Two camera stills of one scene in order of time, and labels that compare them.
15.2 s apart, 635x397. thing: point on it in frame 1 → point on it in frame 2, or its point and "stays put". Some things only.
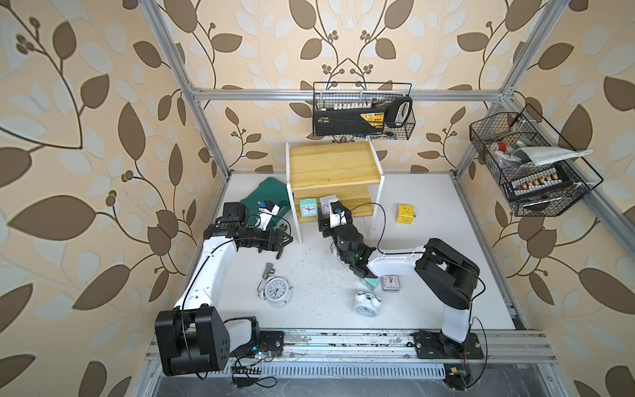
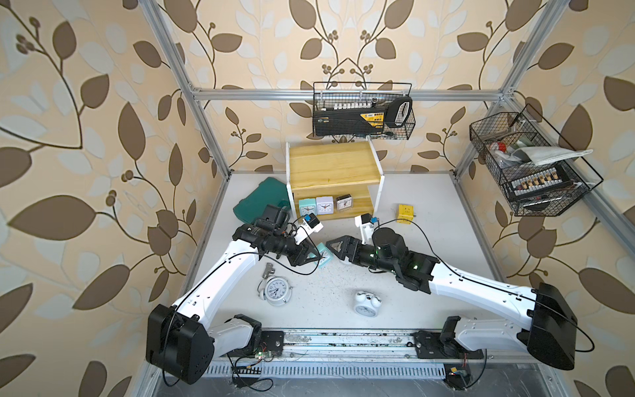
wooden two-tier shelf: x=350 y=169 stays put
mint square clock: x=371 y=282 → x=325 y=254
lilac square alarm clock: x=325 y=203 stays put
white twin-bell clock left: x=275 y=290 stays put
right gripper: x=326 y=227 → x=346 y=247
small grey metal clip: x=269 y=270 stays put
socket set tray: x=551 y=179 stays put
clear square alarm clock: x=390 y=283 → x=344 y=203
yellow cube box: x=405 y=214 stays put
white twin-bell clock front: x=367 y=303 stays put
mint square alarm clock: x=308 y=208 stays put
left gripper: x=272 y=234 → x=305 y=252
